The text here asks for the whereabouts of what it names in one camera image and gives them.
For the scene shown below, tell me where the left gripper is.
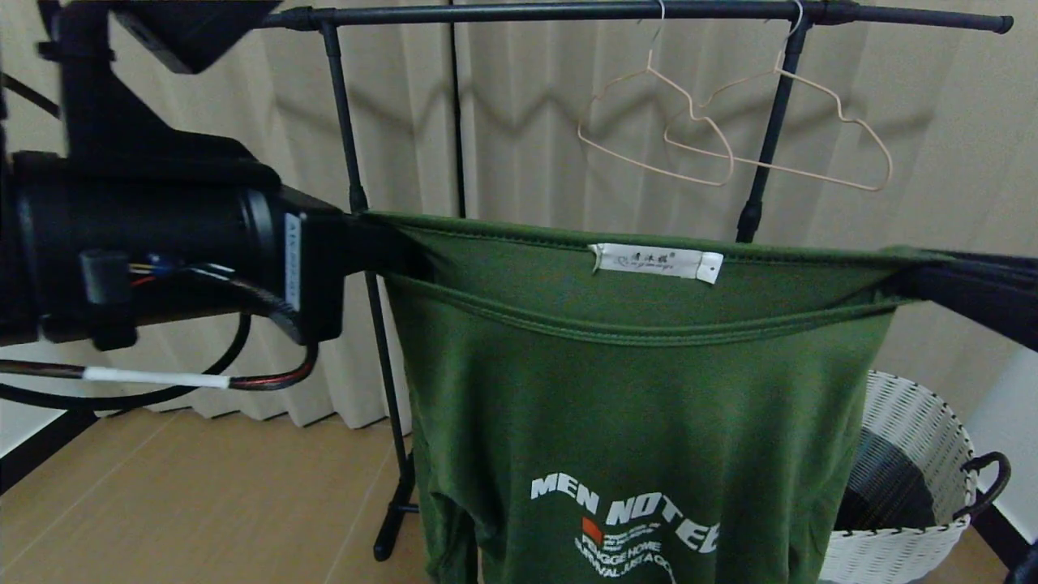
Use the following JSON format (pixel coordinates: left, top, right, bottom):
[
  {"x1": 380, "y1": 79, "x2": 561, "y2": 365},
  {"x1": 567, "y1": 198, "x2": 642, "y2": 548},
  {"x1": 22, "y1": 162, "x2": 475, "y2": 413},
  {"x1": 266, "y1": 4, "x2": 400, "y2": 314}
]
[{"x1": 16, "y1": 154, "x2": 345, "y2": 346}]

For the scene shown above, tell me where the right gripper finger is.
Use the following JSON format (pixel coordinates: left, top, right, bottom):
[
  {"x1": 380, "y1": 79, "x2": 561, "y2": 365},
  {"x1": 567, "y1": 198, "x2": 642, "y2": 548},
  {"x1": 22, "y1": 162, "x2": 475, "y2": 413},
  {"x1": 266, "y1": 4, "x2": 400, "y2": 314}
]
[
  {"x1": 916, "y1": 253, "x2": 1038, "y2": 281},
  {"x1": 884, "y1": 268, "x2": 1038, "y2": 351}
]

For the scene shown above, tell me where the pink clothes hanger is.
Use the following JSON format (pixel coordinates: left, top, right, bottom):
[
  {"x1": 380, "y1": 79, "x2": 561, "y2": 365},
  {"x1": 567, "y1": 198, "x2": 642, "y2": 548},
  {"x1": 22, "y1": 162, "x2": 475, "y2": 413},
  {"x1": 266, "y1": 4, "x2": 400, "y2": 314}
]
[
  {"x1": 663, "y1": 0, "x2": 893, "y2": 192},
  {"x1": 577, "y1": 0, "x2": 736, "y2": 187}
]

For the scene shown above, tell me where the green printed shirt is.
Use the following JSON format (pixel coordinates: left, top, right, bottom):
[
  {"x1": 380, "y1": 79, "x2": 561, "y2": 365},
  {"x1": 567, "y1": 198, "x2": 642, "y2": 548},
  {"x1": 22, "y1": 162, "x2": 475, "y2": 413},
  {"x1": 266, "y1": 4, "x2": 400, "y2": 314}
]
[{"x1": 357, "y1": 211, "x2": 958, "y2": 584}]

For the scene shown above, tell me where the white laundry basket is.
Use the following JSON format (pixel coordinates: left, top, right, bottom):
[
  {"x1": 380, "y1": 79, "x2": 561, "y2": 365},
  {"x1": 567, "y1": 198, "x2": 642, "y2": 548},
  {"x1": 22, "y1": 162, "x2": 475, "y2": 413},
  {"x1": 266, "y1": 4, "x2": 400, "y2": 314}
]
[{"x1": 819, "y1": 369, "x2": 1013, "y2": 584}]

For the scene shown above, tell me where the black clothes rack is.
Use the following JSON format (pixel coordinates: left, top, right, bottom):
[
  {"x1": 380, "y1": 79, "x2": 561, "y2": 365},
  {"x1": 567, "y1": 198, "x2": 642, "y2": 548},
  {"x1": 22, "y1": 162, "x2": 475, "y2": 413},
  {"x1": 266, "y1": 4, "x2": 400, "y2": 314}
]
[{"x1": 259, "y1": 0, "x2": 1014, "y2": 562}]

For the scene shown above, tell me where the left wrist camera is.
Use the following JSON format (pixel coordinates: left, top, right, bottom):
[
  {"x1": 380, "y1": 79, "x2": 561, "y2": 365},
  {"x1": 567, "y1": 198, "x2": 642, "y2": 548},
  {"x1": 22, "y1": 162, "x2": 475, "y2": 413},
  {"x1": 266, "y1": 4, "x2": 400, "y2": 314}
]
[{"x1": 36, "y1": 0, "x2": 283, "y2": 191}]

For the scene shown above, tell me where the black cable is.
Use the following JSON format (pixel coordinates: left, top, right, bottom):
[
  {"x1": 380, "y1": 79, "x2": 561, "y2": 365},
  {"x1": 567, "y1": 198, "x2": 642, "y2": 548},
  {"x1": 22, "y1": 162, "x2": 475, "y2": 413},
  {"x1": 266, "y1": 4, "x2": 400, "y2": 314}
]
[{"x1": 0, "y1": 312, "x2": 252, "y2": 411}]

